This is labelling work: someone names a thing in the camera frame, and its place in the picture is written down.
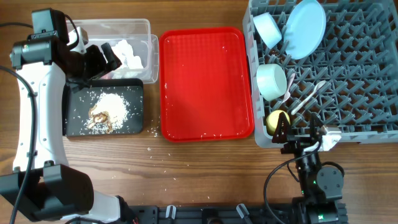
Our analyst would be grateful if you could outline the clear plastic waste bin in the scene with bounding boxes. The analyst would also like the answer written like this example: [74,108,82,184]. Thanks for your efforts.
[74,19,159,84]

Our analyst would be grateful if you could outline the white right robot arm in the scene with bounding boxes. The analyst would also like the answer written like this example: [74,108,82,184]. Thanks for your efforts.
[264,113,348,223]

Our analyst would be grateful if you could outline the black food waste tray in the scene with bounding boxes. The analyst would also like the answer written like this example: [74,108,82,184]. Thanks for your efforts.
[63,78,144,137]

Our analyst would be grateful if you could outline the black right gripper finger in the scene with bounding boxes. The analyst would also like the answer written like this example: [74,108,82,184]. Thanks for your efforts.
[310,113,323,137]
[272,113,292,144]

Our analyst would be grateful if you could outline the red serving tray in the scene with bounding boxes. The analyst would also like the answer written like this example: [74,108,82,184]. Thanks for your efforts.
[159,27,254,142]

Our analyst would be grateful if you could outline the white paper napkin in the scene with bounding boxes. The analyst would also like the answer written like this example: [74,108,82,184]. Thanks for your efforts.
[111,40,143,79]

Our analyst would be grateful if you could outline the white plastic fork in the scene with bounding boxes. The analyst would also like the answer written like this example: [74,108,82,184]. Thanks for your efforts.
[282,73,295,103]

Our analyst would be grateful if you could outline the light blue plate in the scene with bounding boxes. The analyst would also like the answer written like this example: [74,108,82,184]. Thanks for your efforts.
[283,0,326,60]

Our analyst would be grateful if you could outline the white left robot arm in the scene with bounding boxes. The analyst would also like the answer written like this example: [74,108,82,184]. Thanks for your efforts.
[1,8,139,223]

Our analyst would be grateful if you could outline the yellow plastic cup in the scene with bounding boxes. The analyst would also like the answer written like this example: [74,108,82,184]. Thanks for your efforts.
[266,110,290,136]

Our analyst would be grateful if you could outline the green bowl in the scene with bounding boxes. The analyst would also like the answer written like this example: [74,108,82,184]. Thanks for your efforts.
[256,64,287,101]

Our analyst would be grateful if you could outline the white plastic spoon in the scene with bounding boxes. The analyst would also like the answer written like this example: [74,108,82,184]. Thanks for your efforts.
[290,80,326,115]

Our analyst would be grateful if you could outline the grey dishwasher rack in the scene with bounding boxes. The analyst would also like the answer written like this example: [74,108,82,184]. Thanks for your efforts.
[243,1,397,147]

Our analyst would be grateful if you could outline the light blue small bowl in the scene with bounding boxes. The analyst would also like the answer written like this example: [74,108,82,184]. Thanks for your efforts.
[253,12,282,49]

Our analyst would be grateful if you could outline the food scraps with rice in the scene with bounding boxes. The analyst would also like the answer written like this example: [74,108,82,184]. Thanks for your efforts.
[85,93,129,134]

